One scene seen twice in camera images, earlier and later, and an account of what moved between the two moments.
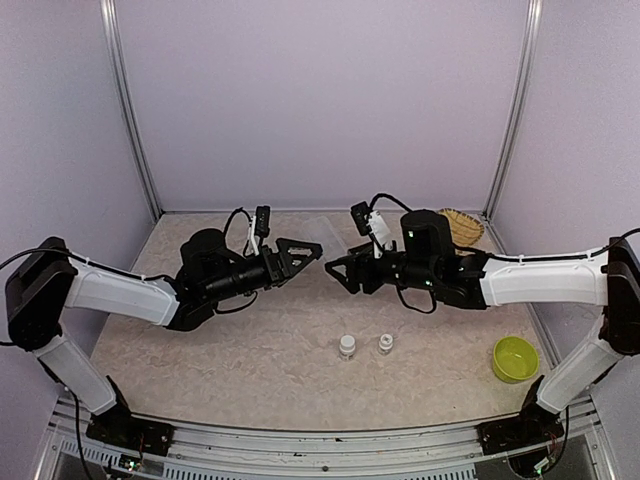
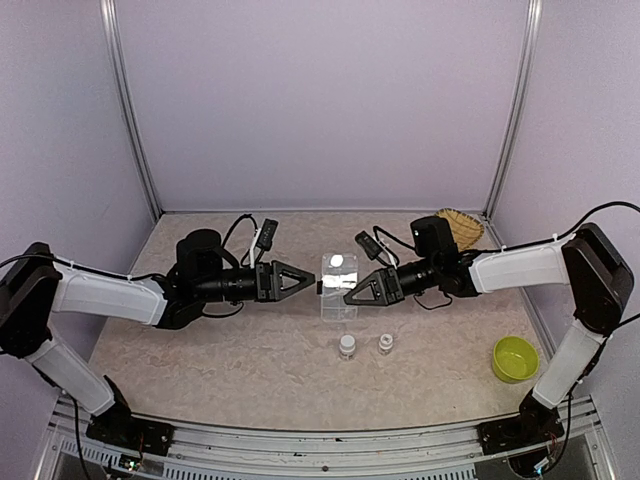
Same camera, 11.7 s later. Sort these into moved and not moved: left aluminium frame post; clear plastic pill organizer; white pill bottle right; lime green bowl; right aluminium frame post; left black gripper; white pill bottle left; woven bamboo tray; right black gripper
Moved: clear plastic pill organizer; left black gripper; right black gripper
Not moved: white pill bottle right; woven bamboo tray; right aluminium frame post; left aluminium frame post; lime green bowl; white pill bottle left
